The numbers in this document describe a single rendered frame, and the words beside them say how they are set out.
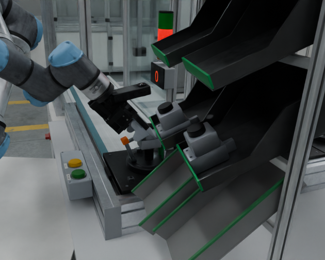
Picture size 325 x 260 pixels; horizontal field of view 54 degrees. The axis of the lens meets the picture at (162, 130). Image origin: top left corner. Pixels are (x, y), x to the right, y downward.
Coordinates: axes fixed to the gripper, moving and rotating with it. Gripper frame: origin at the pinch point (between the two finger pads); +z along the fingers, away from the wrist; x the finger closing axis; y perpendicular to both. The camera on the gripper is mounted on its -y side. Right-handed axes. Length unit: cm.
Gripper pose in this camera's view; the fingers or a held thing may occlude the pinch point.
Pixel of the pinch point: (151, 130)
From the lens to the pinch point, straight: 97.4
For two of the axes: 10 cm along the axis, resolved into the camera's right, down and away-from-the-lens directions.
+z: 5.9, 6.1, 5.3
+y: -7.1, 7.0, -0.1
